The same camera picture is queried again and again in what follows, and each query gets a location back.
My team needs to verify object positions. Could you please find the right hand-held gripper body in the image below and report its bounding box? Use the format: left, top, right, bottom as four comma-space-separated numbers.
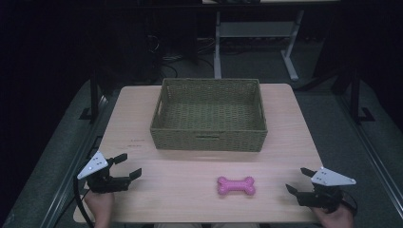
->
296, 166, 357, 213

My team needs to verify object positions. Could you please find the green woven basket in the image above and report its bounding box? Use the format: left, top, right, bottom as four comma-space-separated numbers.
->
149, 78, 269, 153

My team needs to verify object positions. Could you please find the aluminium rail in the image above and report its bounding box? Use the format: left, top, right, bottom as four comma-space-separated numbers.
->
336, 91, 403, 220
39, 94, 109, 228

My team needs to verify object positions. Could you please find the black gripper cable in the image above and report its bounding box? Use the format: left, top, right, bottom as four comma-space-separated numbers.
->
339, 189, 359, 217
72, 175, 96, 228

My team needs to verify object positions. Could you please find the black floor cable bundle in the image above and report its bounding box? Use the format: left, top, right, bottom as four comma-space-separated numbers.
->
145, 33, 217, 82

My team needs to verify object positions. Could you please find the black metal stand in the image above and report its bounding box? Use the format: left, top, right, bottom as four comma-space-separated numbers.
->
79, 70, 100, 123
349, 67, 375, 125

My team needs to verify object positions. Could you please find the white metal desk frame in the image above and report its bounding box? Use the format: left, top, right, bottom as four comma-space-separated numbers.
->
213, 9, 306, 82

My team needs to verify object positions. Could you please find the person's right hand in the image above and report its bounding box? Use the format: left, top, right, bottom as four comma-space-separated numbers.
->
312, 204, 355, 228

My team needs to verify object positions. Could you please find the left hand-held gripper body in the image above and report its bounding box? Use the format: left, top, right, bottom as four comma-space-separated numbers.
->
77, 151, 131, 195

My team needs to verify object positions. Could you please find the person's left hand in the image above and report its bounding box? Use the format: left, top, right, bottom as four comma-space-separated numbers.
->
84, 191, 115, 228

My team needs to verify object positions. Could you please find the pink bone-shaped chew toy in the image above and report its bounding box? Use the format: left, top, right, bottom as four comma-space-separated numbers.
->
217, 176, 257, 197

